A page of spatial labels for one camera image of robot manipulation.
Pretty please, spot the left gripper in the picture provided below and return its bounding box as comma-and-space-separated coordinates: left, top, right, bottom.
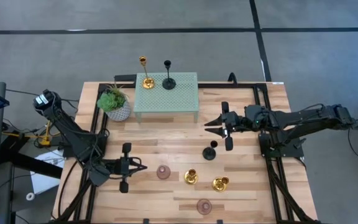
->
112, 142, 149, 194

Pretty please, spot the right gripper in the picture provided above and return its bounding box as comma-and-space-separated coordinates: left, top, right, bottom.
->
204, 101, 249, 152

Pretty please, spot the pink ribbed glass candle holder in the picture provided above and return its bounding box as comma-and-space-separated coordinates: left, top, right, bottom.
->
156, 165, 172, 180
196, 198, 213, 216

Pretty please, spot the black candlestick holder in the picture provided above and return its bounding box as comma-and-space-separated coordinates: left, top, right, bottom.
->
162, 60, 177, 91
202, 139, 219, 161

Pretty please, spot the tall gold candlestick holder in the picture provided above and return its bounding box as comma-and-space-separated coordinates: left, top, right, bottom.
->
139, 55, 155, 90

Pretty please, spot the green perforated metal shelf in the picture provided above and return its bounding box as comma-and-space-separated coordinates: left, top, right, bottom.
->
132, 72, 200, 124

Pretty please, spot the potted green succulent plant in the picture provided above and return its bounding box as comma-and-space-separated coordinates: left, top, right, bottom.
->
96, 83, 132, 122

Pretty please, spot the black rectangular box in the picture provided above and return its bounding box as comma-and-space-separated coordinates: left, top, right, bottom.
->
113, 73, 137, 83

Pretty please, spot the white paper sheet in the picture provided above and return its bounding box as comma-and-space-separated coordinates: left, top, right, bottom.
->
29, 149, 67, 195

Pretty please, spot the black stand beam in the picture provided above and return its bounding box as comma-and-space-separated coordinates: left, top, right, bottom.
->
0, 133, 63, 180

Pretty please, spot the black aluminium table frame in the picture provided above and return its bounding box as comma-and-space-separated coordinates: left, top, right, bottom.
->
50, 82, 323, 224

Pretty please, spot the yellow cable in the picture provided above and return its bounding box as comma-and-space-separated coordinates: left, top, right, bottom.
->
1, 119, 62, 147

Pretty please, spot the thin black floor cable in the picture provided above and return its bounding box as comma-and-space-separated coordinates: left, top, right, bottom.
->
5, 89, 80, 103

